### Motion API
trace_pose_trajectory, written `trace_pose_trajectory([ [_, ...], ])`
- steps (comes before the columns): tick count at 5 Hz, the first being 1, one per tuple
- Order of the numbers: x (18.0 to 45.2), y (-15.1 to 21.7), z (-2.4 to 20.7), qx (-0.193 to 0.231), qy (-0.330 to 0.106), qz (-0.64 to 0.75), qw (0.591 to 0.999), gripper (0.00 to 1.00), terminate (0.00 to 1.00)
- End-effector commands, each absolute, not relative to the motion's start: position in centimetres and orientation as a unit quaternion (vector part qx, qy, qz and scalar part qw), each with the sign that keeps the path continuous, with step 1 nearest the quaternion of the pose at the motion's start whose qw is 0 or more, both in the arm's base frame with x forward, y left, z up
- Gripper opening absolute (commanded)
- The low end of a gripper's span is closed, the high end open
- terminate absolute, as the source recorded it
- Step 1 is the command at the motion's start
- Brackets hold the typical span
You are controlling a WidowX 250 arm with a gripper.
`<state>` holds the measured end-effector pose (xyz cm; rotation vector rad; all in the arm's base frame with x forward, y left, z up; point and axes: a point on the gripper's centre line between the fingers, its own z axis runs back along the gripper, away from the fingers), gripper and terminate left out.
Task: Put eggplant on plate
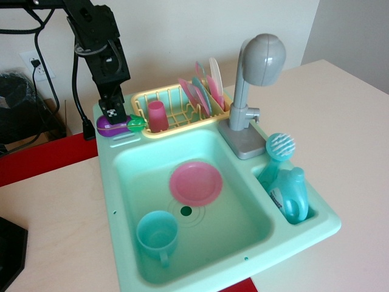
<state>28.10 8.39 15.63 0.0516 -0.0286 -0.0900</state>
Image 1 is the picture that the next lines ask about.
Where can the teal toy cup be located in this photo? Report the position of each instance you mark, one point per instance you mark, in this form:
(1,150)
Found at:
(157,233)

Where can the grey toy faucet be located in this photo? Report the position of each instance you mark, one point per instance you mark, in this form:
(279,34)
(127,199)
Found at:
(260,63)

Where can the red board under table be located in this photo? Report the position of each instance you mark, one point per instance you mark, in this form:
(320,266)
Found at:
(46,157)

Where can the teal detergent bottle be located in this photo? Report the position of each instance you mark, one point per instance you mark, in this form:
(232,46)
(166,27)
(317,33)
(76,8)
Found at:
(289,194)

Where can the teal dish brush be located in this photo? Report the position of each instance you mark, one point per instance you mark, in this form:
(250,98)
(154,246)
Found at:
(280,147)

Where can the mint green toy sink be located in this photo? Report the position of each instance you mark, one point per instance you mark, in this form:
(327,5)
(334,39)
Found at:
(239,234)

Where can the pink teal plate behind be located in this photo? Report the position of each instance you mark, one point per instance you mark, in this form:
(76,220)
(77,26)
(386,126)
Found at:
(200,72)

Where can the pink toy plate in basin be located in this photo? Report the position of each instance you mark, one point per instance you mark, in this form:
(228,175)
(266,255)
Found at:
(196,183)

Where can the black object at left edge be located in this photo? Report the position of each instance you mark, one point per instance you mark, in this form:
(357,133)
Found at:
(13,252)

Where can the pink plate in rack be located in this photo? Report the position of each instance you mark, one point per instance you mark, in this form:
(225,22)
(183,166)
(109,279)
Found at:
(195,97)

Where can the cream plate in rack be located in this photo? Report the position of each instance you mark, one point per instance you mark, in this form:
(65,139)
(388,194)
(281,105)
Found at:
(216,75)

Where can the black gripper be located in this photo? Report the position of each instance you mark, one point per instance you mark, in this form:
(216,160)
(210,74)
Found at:
(109,70)

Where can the white wall outlet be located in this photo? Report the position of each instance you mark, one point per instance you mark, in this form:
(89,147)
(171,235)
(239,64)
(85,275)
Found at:
(34,64)

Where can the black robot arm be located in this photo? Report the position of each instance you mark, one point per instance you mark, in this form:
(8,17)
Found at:
(97,40)

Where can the yellow dish rack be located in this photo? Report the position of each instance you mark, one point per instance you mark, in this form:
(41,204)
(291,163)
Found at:
(181,114)

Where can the black bag in background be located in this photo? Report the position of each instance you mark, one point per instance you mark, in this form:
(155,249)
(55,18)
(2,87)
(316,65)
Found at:
(19,111)

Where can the teal plate in rack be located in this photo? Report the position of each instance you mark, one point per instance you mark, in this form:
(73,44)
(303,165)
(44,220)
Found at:
(206,102)

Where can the purple toy eggplant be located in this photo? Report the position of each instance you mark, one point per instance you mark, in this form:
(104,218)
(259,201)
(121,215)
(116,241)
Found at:
(132,124)

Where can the pink toy tumbler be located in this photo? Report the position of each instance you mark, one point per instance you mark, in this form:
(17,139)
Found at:
(157,117)

